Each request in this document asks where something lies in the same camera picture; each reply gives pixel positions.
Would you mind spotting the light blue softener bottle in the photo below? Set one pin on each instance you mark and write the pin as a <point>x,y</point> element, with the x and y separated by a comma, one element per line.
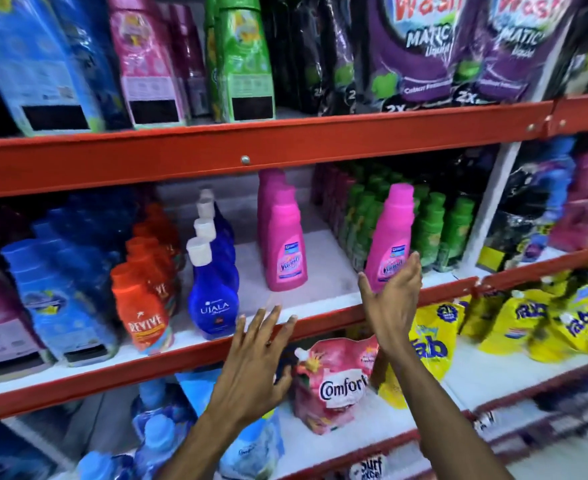
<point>156,442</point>
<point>99,467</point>
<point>154,399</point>

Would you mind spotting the large maroon softener bottle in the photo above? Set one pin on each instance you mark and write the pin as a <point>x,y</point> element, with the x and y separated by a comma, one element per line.
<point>189,59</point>

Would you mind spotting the pile of dark blue pouches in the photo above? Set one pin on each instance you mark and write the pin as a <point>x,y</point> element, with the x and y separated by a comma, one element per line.
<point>529,204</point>

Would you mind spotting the large blue softener bottle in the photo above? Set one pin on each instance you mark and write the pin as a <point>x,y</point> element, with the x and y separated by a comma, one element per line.
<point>96,54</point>
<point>29,59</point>

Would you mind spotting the purple liquid detergent pouch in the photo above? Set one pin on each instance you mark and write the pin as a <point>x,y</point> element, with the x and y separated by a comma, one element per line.
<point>519,44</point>
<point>414,44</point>

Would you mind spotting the pile of yellow detergent pouches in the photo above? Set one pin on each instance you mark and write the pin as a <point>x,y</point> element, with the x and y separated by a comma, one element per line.
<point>524,319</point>

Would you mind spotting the orange starch bottle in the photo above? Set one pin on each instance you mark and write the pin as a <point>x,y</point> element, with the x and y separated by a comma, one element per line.
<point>141,314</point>
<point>156,232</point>
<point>159,212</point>
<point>151,264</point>

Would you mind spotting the person's right forearm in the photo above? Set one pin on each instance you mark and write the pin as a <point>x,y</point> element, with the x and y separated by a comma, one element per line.
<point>439,419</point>

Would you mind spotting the row of magenta bottles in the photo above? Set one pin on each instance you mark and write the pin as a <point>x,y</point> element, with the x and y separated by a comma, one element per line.
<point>329,194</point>

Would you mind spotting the person's left hand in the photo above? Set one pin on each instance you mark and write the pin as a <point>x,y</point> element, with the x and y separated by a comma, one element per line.
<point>246,379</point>

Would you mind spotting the dark blue softener pouch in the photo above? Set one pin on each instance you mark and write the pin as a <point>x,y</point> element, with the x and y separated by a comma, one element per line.
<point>9,454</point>

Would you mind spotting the person's left forearm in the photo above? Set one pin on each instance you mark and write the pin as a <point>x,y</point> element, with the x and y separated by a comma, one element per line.
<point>199,449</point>

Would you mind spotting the person's left middle finger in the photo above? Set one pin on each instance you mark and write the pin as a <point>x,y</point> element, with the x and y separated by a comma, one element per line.
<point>273,324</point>

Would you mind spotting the pink stain remover bottle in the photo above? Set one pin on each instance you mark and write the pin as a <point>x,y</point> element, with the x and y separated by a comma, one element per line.
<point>286,249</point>
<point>389,234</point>
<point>269,177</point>
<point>269,214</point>

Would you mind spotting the white detergent packet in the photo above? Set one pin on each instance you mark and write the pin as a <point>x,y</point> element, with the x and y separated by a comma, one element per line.
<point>367,467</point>

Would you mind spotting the black detergent pouch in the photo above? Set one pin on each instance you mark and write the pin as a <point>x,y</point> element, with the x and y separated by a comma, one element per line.
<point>339,49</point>
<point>294,49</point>

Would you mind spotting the person's right thumb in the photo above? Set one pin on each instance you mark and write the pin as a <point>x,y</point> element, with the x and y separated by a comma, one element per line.
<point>365,292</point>

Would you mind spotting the row of blue softener bottles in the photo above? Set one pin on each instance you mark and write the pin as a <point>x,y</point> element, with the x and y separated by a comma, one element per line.
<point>59,304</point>

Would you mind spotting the white shelf upright post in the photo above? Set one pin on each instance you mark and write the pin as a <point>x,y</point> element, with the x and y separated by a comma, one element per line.
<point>489,204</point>

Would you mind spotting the large green softener bottle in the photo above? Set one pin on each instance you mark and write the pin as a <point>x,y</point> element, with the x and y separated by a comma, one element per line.
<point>246,59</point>
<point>210,49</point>

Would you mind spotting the person's left thumb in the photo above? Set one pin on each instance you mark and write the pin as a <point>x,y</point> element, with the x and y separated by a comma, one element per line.
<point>284,382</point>

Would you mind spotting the blue bottle with white cap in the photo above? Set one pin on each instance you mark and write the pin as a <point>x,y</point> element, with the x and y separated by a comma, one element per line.
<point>221,222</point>
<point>221,244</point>
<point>209,194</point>
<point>214,299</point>

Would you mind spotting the red metal shelf rack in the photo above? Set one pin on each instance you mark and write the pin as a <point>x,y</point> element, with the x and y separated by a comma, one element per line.
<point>274,144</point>

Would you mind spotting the person's right hand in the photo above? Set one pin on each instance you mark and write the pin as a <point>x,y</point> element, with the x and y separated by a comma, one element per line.
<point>391,314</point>

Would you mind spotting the pink softener refill pouch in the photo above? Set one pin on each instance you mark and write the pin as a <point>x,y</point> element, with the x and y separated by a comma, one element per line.
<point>331,389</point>

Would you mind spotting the person's left little finger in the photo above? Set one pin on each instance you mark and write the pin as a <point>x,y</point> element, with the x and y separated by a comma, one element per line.
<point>239,330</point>

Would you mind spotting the light blue softener pouch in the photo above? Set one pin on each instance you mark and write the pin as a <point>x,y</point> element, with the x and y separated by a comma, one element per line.
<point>254,444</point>

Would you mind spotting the group of green softener bottles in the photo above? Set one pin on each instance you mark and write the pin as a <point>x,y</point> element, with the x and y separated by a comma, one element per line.
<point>434,229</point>

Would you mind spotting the large pink softener bottle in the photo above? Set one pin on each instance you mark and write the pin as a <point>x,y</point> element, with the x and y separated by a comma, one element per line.
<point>146,64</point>

